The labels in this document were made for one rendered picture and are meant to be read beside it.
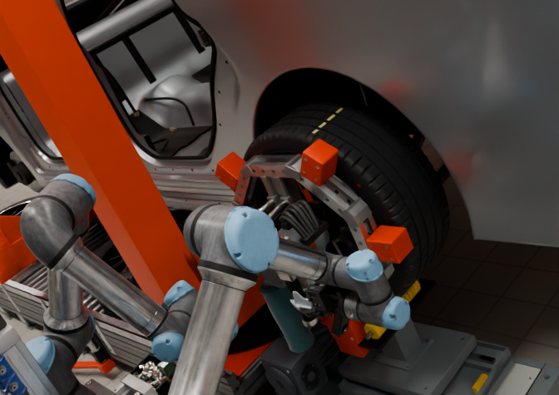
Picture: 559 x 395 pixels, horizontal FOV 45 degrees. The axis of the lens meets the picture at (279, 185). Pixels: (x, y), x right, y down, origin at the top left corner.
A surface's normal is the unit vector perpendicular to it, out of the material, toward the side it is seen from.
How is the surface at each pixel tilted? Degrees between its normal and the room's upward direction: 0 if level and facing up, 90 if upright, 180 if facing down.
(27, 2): 90
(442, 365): 0
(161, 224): 90
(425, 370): 0
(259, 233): 85
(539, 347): 0
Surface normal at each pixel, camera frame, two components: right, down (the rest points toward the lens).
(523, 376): -0.39, -0.84
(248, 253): 0.67, -0.08
